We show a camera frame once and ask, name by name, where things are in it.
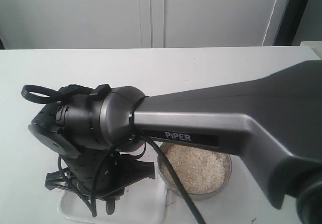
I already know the white rectangular plastic tray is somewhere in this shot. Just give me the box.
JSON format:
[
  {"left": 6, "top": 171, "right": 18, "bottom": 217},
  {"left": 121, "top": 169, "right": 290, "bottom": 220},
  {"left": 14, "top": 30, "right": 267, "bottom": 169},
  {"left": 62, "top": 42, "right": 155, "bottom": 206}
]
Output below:
[{"left": 58, "top": 178, "right": 167, "bottom": 223}]

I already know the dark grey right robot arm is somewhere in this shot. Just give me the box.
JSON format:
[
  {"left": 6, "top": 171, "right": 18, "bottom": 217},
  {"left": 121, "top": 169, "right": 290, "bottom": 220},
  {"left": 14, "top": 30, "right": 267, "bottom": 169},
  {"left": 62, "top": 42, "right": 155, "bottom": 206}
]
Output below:
[{"left": 21, "top": 60, "right": 321, "bottom": 223}]

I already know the brown wooden spoon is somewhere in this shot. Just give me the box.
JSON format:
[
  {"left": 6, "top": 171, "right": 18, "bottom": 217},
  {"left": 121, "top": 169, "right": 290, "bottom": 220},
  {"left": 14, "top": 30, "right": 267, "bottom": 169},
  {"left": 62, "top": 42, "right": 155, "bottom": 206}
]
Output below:
[{"left": 106, "top": 197, "right": 116, "bottom": 215}]

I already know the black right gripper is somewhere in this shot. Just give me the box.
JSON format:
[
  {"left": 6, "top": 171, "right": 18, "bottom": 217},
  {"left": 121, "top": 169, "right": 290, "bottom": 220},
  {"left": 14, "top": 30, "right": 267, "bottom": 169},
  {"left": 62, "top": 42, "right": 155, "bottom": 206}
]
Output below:
[{"left": 62, "top": 151, "right": 155, "bottom": 200}]

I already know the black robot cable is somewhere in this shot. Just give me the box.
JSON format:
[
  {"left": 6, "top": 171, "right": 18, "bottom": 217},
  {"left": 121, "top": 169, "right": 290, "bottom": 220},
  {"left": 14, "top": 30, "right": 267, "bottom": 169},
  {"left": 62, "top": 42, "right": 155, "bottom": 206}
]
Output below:
[{"left": 21, "top": 83, "right": 209, "bottom": 224}]

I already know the white cabinet with doors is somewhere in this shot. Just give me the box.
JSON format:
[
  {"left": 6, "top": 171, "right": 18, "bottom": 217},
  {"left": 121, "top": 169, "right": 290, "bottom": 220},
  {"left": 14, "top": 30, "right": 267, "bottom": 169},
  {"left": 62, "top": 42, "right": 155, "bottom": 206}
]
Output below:
[{"left": 1, "top": 0, "right": 289, "bottom": 49}]

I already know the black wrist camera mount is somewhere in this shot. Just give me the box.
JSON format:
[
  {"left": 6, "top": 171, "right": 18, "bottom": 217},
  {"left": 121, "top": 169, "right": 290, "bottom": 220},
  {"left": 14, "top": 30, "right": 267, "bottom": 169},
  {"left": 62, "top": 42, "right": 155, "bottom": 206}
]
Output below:
[{"left": 44, "top": 171, "right": 72, "bottom": 191}]

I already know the steel bowl of rice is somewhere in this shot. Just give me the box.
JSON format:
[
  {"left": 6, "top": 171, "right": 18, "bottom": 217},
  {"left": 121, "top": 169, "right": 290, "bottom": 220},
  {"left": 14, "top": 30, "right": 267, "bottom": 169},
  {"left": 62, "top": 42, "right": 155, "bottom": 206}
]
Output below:
[{"left": 160, "top": 142, "right": 232, "bottom": 201}]

